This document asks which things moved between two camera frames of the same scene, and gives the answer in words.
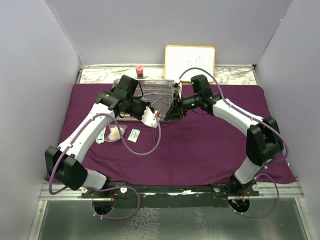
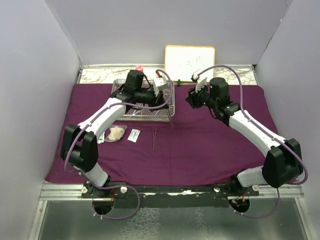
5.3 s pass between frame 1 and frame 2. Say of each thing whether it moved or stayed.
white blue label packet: stayed
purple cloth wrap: stayed
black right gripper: moved
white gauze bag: stayed
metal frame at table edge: stayed
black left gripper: moved
